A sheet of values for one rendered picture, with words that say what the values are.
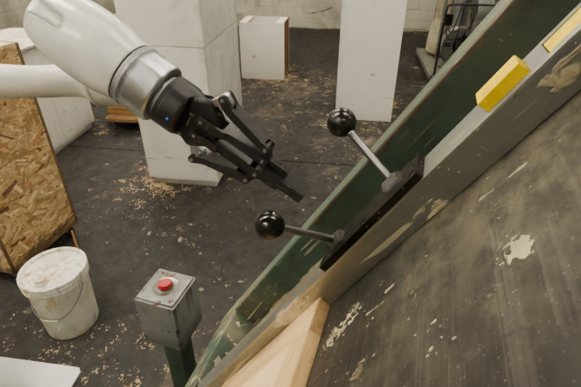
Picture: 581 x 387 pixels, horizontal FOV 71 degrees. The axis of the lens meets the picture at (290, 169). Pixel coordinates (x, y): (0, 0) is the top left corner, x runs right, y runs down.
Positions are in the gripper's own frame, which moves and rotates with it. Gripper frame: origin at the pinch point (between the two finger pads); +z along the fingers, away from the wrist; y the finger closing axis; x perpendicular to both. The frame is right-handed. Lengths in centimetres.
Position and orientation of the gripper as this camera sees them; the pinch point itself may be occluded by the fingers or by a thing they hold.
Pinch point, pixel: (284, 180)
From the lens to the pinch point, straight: 58.0
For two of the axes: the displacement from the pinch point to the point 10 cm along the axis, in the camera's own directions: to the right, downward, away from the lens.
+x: -3.1, 4.9, -8.2
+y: -4.9, 6.6, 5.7
